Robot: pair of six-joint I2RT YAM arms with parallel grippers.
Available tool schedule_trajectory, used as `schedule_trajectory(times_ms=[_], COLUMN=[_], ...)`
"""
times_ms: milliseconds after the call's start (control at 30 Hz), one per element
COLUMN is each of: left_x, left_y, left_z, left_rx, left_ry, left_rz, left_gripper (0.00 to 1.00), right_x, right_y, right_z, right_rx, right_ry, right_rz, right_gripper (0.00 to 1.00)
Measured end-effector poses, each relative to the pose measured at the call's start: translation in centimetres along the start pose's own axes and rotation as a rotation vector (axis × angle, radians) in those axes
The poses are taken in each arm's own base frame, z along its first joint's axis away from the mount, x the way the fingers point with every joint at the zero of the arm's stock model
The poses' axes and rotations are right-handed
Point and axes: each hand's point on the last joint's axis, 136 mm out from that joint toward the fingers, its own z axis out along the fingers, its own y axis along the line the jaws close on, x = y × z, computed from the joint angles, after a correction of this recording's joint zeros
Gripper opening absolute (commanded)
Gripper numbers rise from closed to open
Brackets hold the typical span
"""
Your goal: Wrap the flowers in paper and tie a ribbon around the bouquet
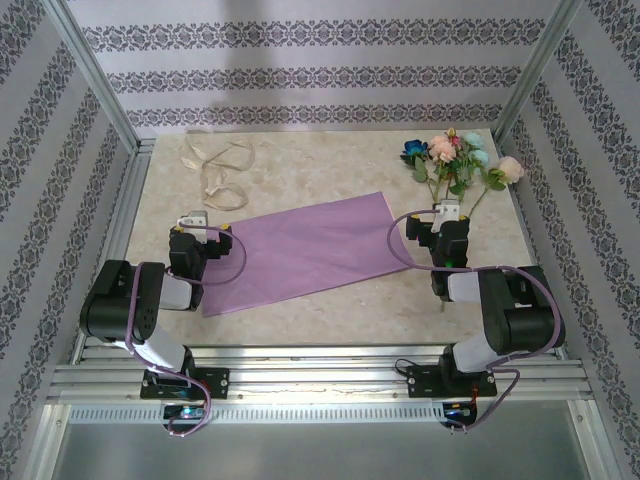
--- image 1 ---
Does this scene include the cream printed ribbon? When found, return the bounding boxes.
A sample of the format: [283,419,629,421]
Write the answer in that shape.
[179,128,257,211]

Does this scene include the pale pink fake flower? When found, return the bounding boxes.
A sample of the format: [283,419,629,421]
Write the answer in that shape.
[467,155,526,221]

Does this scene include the peach fake flower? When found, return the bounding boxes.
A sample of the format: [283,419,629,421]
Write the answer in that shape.
[428,127,464,206]

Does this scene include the purple and pink wrapping paper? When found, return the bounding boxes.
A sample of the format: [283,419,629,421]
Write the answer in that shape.
[199,191,417,319]

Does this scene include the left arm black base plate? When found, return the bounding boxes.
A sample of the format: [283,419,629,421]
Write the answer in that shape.
[139,367,231,401]

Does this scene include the perforated metal cable tray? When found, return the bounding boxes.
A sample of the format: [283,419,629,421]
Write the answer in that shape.
[67,402,446,425]

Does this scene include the aluminium frame post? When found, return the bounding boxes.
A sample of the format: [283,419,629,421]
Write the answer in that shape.
[492,0,586,146]
[42,0,144,154]

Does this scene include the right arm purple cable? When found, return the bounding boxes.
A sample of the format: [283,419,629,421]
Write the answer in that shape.
[388,212,567,435]

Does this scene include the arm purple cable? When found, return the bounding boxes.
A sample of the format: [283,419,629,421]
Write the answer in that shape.
[123,222,249,440]
[388,212,567,435]

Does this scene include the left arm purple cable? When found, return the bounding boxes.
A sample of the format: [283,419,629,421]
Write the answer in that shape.
[123,222,249,440]

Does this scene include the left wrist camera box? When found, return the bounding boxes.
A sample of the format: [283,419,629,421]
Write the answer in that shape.
[178,209,209,237]

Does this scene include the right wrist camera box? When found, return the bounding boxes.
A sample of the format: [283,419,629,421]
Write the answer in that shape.
[432,197,462,234]

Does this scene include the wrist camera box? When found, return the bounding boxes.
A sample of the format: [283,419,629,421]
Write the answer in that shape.
[432,197,462,234]
[178,209,209,237]

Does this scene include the wide aluminium extrusion beam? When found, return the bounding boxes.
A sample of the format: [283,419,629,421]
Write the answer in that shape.
[47,342,594,401]

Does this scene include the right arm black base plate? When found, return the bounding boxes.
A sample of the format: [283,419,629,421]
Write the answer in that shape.
[407,362,499,400]

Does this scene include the brushed metal panel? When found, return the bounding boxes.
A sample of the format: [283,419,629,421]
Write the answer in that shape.
[47,419,596,480]

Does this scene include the aluminium side rail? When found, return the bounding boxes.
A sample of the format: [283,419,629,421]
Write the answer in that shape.
[499,142,571,361]
[69,139,156,364]

